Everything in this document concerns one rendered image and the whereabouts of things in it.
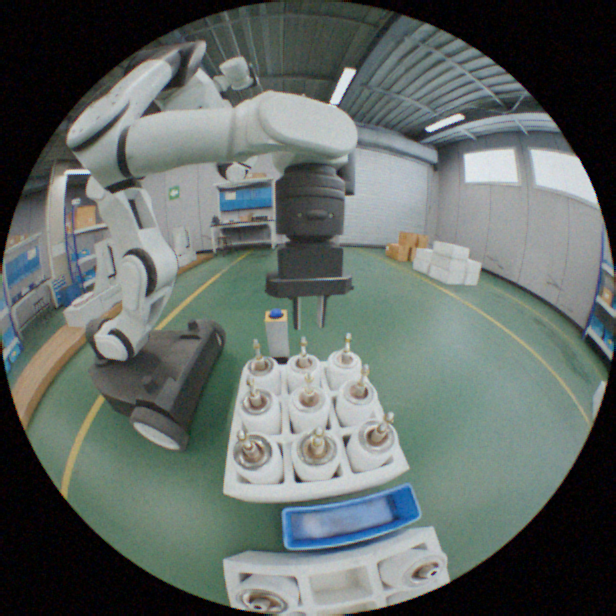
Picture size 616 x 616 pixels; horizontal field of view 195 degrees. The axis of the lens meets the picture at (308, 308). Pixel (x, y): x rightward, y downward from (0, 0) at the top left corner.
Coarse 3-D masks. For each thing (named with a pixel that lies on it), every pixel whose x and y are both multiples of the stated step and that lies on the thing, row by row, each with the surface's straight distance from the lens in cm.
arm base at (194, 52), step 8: (192, 48) 47; (200, 48) 50; (136, 56) 53; (184, 56) 47; (192, 56) 47; (200, 56) 53; (128, 64) 52; (184, 64) 47; (192, 64) 50; (128, 72) 52; (184, 72) 48; (192, 72) 52; (176, 80) 49; (184, 80) 49; (168, 88) 51
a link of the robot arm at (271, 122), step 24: (264, 96) 22; (288, 96) 21; (240, 120) 21; (264, 120) 19; (288, 120) 20; (312, 120) 21; (336, 120) 23; (240, 144) 20; (264, 144) 19; (288, 144) 19; (312, 144) 20; (336, 144) 21
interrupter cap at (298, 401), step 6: (300, 390) 44; (318, 390) 44; (294, 396) 43; (300, 396) 43; (318, 396) 43; (324, 396) 43; (294, 402) 42; (300, 402) 42; (312, 402) 42; (318, 402) 42; (324, 402) 42; (300, 408) 41; (306, 408) 41; (312, 408) 41; (318, 408) 41
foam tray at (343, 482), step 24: (240, 384) 57; (288, 408) 50; (288, 432) 46; (336, 432) 47; (288, 456) 44; (240, 480) 48; (288, 480) 43; (336, 480) 43; (360, 480) 44; (384, 480) 52
